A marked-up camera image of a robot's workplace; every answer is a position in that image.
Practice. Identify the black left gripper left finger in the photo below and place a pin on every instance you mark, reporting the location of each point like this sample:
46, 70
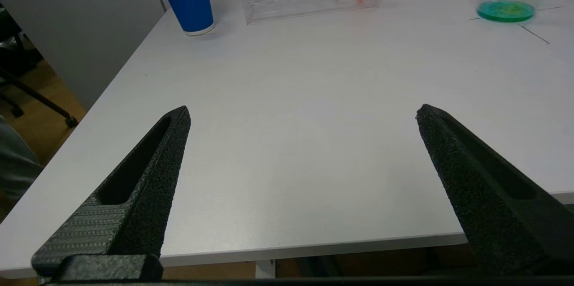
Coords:
134, 201

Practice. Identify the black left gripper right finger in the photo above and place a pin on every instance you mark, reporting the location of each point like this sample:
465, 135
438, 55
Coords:
489, 201

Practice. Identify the seated person in grey trousers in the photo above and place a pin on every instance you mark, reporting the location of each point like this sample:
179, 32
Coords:
15, 165

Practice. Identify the white table leg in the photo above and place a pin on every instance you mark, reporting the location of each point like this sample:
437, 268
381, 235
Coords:
265, 269

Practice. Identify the black chair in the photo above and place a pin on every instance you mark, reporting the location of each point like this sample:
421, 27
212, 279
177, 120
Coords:
27, 88

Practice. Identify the blue white paper cup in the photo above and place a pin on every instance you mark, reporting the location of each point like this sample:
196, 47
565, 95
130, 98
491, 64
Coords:
193, 8

